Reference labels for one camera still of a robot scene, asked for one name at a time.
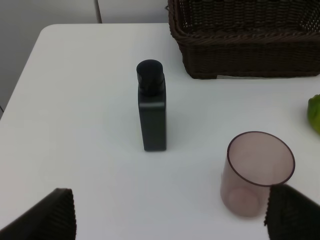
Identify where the translucent pink plastic cup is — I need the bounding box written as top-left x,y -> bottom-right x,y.
220,131 -> 296,218

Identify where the dark green pump bottle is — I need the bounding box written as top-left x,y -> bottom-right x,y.
136,59 -> 167,152

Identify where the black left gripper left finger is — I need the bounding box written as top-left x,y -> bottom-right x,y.
0,188 -> 77,240

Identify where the green mango fruit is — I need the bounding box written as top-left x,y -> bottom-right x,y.
307,94 -> 320,134

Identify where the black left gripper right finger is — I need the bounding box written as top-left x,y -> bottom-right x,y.
264,184 -> 320,240

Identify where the dark brown wicker basket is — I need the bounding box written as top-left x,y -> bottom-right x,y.
166,0 -> 320,80

